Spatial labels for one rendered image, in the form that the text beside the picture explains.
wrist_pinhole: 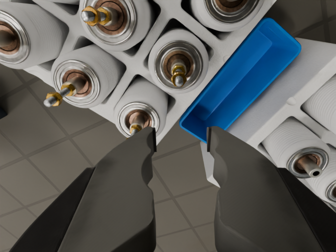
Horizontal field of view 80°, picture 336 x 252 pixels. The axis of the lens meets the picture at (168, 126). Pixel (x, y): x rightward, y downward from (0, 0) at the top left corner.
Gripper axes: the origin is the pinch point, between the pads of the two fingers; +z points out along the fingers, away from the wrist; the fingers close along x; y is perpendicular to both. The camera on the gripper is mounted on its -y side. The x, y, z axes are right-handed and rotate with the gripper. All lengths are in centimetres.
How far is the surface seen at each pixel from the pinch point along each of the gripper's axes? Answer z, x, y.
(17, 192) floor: 46, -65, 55
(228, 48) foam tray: 28.3, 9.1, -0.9
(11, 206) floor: 46, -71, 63
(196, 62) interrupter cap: 20.9, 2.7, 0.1
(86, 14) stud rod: 12.2, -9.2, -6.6
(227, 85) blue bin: 46.0, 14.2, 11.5
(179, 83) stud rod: 12.3, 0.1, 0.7
